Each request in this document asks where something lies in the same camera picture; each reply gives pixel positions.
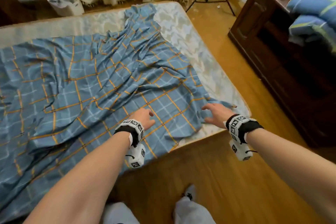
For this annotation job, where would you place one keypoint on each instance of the white black marker wrist camera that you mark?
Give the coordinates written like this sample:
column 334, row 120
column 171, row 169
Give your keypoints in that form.
column 132, row 128
column 241, row 126

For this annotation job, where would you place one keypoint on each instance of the pale patterned mattress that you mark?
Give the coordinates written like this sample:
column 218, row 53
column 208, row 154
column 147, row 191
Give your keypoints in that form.
column 183, row 32

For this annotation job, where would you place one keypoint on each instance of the person's right hand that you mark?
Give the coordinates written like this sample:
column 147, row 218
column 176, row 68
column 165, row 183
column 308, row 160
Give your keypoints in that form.
column 219, row 113

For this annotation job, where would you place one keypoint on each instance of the person's right forearm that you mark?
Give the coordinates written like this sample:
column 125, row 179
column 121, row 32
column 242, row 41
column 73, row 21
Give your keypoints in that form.
column 294, row 163

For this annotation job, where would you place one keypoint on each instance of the white lined trash bin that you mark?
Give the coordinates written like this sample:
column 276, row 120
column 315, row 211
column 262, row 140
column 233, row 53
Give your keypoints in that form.
column 65, row 4

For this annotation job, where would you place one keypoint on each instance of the dark wooden cabinet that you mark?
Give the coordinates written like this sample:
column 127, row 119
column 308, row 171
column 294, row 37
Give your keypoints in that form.
column 288, row 74

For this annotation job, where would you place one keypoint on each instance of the person's left hand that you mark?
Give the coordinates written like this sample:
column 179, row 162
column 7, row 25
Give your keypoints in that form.
column 143, row 117

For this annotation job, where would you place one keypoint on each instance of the blue striped folded quilt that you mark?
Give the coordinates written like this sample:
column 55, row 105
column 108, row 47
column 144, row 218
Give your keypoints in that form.
column 312, row 13

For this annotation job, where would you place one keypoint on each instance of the person's right leg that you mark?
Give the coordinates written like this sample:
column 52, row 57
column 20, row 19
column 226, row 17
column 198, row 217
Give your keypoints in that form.
column 191, row 212

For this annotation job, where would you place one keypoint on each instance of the blue plaid bed sheet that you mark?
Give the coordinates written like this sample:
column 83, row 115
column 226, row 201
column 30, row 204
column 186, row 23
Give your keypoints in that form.
column 92, row 87

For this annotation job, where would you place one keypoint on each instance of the person's right shoe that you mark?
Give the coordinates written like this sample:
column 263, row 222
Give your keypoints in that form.
column 190, row 192

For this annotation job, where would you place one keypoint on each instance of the person's leg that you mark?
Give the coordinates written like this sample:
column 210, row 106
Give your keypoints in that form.
column 120, row 214
column 191, row 212

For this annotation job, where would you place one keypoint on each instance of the person's left forearm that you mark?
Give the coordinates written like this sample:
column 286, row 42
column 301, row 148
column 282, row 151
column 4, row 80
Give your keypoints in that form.
column 86, row 179

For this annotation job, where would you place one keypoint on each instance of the person's left leg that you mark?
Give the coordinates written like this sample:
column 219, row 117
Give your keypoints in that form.
column 120, row 214

